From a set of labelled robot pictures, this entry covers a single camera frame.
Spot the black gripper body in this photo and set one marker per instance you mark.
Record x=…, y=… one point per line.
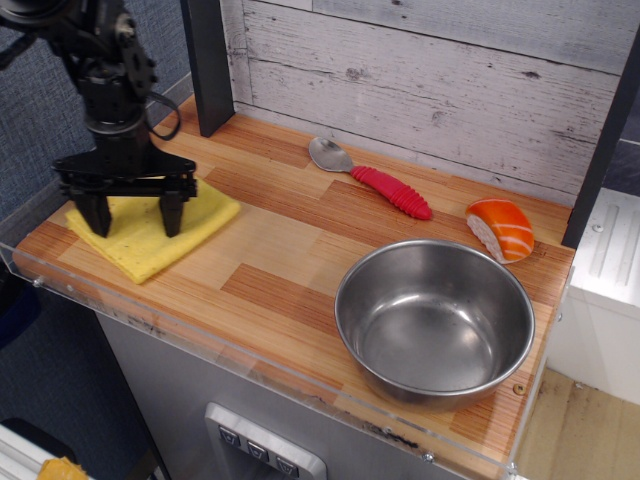
x=126, y=164

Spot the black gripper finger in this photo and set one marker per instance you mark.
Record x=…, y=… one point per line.
x=95, y=211
x=171, y=207

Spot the yellow cloth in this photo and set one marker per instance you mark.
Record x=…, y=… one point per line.
x=137, y=242

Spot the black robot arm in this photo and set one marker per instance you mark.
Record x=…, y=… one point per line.
x=98, y=45

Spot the grey control panel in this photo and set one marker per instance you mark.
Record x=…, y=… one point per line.
x=230, y=432

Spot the yellow object bottom left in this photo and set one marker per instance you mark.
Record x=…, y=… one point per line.
x=61, y=469

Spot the steel bowl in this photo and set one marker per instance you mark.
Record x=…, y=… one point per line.
x=434, y=323

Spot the toy salmon sushi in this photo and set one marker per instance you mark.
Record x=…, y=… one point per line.
x=502, y=228

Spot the clear acrylic guard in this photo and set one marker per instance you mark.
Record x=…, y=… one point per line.
x=246, y=321

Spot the white side cabinet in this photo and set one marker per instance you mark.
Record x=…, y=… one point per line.
x=596, y=338

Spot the red handled metal spoon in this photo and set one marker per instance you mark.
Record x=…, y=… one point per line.
x=330, y=157

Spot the black left post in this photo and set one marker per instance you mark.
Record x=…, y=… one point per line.
x=207, y=50

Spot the black post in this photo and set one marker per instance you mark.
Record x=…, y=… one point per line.
x=207, y=50
x=614, y=124

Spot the black right post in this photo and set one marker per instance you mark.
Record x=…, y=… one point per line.
x=614, y=124

